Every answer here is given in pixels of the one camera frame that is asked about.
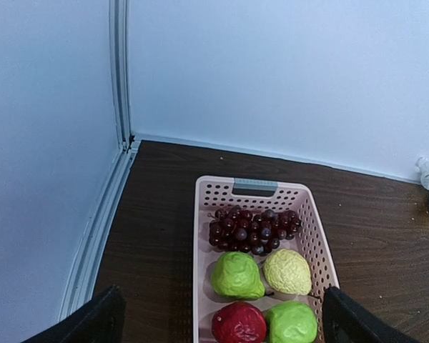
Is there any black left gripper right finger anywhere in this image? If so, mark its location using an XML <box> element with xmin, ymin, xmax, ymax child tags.
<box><xmin>322</xmin><ymin>287</ymin><xmax>416</xmax><ymax>343</ymax></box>

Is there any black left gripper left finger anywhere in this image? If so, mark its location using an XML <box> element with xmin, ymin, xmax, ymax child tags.
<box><xmin>24</xmin><ymin>285</ymin><xmax>126</xmax><ymax>343</ymax></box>

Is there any green bumpy fruit front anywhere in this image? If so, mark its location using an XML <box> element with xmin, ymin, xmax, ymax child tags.
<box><xmin>265</xmin><ymin>301</ymin><xmax>317</xmax><ymax>343</ymax></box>

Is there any green bumpy fruit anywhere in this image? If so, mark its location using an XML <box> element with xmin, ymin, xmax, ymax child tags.
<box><xmin>265</xmin><ymin>301</ymin><xmax>317</xmax><ymax>343</ymax></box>
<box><xmin>210</xmin><ymin>252</ymin><xmax>265</xmax><ymax>299</ymax></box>

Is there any pale yellow bumpy fruit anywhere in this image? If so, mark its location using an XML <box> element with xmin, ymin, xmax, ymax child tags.
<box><xmin>263</xmin><ymin>249</ymin><xmax>312</xmax><ymax>296</ymax></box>

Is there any red bumpy fruit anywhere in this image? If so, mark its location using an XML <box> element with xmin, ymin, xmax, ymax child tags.
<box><xmin>212</xmin><ymin>302</ymin><xmax>267</xmax><ymax>343</ymax></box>

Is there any dark red grape bunch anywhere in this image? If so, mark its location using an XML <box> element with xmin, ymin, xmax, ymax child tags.
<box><xmin>207</xmin><ymin>205</ymin><xmax>303</xmax><ymax>256</ymax></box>

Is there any pink perforated plastic basket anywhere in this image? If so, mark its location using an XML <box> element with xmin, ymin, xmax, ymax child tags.
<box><xmin>192</xmin><ymin>174</ymin><xmax>341</xmax><ymax>343</ymax></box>

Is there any aluminium corner post left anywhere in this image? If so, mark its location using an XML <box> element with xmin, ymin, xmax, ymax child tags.
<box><xmin>109</xmin><ymin>0</ymin><xmax>134</xmax><ymax>151</ymax></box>

